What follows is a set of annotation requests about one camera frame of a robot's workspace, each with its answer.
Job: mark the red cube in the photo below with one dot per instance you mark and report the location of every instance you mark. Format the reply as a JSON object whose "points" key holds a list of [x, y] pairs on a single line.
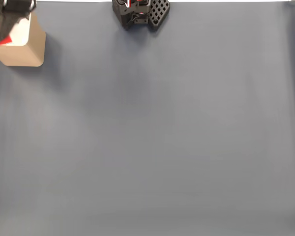
{"points": [[5, 43]]}

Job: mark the beige square box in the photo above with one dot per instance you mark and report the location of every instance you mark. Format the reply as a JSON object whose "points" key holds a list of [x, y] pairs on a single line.
{"points": [[27, 55]]}

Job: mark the white padding foam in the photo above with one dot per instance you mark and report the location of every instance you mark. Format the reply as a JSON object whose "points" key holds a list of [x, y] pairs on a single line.
{"points": [[20, 34]]}

